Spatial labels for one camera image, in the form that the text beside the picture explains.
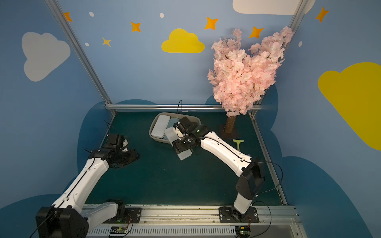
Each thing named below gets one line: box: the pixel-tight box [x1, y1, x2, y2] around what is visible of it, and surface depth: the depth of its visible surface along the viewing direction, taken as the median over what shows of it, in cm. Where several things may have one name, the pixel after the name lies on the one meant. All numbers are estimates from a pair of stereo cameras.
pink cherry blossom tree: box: [207, 26, 295, 134], surface depth 65 cm
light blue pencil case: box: [166, 118, 180, 129], surface depth 113 cm
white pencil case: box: [150, 114, 171, 139], surface depth 109 cm
